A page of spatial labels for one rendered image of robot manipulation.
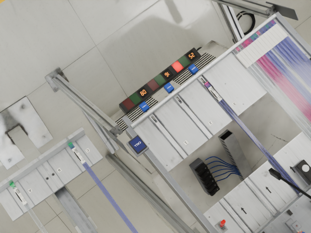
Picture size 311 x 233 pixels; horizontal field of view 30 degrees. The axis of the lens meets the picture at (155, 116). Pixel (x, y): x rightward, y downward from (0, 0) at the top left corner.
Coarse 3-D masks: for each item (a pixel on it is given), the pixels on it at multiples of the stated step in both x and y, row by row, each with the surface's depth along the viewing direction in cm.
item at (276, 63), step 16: (256, 32) 207; (272, 32) 207; (240, 48) 205; (256, 48) 205; (272, 48) 205; (288, 48) 205; (256, 64) 203; (272, 64) 204; (288, 64) 204; (304, 64) 204; (272, 80) 202; (288, 80) 202; (304, 80) 203; (272, 96) 201; (288, 96) 201; (304, 96) 201; (288, 112) 199; (304, 112) 200; (304, 128) 198
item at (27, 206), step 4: (12, 184) 182; (12, 188) 181; (24, 204) 180; (28, 204) 180; (28, 208) 179; (28, 212) 179; (32, 212) 179; (32, 216) 178; (36, 216) 178; (36, 220) 178; (40, 224) 177; (40, 228) 177; (44, 228) 177; (44, 232) 177
